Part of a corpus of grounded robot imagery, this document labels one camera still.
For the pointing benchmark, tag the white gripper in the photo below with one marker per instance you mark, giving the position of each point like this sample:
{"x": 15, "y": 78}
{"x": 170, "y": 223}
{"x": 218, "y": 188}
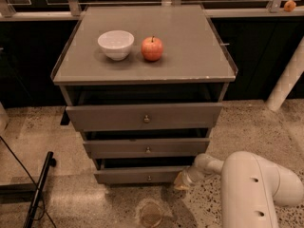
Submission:
{"x": 192, "y": 176}

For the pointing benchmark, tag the grey bottom drawer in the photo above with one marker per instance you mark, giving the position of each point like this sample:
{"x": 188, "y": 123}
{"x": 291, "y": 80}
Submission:
{"x": 141, "y": 170}

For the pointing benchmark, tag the grey drawer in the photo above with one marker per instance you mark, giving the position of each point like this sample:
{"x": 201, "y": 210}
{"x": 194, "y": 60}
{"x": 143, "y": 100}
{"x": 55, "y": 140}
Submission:
{"x": 143, "y": 116}
{"x": 141, "y": 170}
{"x": 146, "y": 148}

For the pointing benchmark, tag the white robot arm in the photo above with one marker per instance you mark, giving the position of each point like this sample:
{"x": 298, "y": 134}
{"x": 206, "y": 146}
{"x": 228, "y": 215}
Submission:
{"x": 251, "y": 187}

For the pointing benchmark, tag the grey middle drawer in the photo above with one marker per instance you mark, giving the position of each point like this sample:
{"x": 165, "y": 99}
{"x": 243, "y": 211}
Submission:
{"x": 146, "y": 148}

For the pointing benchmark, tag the grey top drawer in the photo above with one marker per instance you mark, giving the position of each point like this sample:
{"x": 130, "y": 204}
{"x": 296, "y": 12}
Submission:
{"x": 143, "y": 116}

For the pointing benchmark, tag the grey metal drawer cabinet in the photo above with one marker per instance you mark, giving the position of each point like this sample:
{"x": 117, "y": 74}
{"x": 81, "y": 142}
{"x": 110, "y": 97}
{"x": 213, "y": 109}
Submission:
{"x": 194, "y": 67}

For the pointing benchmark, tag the round floor drain cover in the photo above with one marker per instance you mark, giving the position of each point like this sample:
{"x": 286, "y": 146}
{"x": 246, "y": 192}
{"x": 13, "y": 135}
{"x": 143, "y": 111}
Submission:
{"x": 151, "y": 215}

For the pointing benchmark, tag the black metal stand leg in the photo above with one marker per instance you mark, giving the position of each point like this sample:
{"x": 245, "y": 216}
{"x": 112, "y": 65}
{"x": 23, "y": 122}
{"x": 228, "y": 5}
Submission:
{"x": 38, "y": 193}

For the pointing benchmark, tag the red apple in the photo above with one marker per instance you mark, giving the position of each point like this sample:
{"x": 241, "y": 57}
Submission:
{"x": 152, "y": 48}

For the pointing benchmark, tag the white ceramic bowl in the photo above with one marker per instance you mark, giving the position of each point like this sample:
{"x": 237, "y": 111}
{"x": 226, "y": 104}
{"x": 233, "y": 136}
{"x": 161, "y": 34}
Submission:
{"x": 116, "y": 44}

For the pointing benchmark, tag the small orange fruit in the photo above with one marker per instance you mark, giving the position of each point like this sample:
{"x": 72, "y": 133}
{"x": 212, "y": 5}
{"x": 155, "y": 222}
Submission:
{"x": 289, "y": 5}

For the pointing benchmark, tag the white diagonal post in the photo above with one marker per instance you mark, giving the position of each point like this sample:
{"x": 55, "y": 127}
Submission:
{"x": 289, "y": 77}

